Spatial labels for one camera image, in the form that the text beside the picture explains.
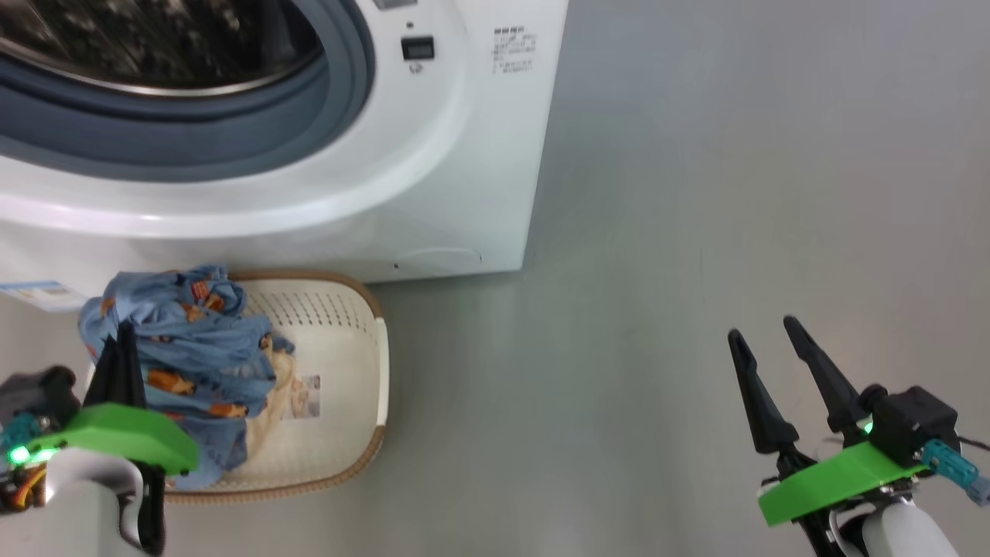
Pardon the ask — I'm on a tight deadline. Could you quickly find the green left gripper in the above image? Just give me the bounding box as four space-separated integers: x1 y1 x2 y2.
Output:
27 321 198 556

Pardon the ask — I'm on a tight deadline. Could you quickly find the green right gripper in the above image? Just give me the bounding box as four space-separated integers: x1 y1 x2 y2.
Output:
728 316 929 557

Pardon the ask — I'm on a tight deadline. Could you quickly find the blue patterned garment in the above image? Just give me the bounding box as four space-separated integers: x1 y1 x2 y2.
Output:
78 265 296 492

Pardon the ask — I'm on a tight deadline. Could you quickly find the cream yellow garment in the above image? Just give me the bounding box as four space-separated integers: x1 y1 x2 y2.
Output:
247 352 302 465

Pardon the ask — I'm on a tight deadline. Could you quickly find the white front-load washing machine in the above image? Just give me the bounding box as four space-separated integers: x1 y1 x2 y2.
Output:
0 0 569 299

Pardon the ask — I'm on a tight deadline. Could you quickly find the blue energy label sticker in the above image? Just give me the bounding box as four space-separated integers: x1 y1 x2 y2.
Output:
0 280 87 313

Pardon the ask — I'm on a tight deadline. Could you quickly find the paper basket label sticker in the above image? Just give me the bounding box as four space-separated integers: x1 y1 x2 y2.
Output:
290 374 321 419

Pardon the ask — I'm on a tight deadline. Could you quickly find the cream perforated laundry basket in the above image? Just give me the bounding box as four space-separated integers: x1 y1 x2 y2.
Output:
85 271 390 505

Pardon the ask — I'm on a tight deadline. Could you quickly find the printed warning text label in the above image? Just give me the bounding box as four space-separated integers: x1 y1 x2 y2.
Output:
493 27 537 74

